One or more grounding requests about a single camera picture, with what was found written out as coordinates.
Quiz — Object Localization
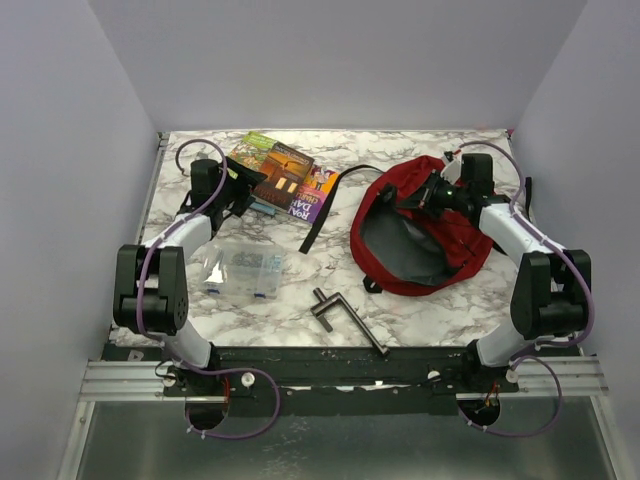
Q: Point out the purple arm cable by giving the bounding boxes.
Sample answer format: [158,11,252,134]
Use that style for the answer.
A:
[444,141,596,439]
[135,138,281,442]

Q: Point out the dark metal T-shaped tool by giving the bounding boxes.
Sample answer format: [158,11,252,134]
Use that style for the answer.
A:
[310,288,390,358]

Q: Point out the dark brown novel book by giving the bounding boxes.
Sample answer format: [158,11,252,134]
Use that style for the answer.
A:
[254,142,314,213]

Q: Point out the clear plastic bag of parts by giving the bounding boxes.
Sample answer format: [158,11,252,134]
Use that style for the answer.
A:
[199,241,285,300]

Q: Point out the aluminium rail frame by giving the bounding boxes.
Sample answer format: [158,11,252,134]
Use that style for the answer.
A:
[54,130,621,480]

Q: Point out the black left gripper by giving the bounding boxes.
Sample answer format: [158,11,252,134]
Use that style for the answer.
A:
[215,157,268,216]

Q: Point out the red backpack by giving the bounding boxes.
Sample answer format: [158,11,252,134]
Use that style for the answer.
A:
[349,152,522,296]

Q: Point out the green treehouse book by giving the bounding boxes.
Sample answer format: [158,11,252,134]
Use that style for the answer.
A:
[228,131,277,171]

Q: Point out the light blue notebook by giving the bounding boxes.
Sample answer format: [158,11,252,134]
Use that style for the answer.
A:
[250,198,277,217]

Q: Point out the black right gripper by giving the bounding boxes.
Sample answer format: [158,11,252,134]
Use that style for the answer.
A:
[397,170,469,220]

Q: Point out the purple orange Roald Dahl book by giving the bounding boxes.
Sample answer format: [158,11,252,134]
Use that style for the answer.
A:
[288,166,339,224]

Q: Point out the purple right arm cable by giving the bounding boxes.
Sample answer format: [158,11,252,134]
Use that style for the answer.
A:
[444,141,596,439]

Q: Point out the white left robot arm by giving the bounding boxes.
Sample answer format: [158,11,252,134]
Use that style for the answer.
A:
[113,157,267,395]

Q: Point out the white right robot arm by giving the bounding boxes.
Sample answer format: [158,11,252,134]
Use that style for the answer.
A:
[350,149,595,392]

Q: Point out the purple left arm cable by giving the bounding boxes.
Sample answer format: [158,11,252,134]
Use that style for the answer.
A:
[135,138,281,442]

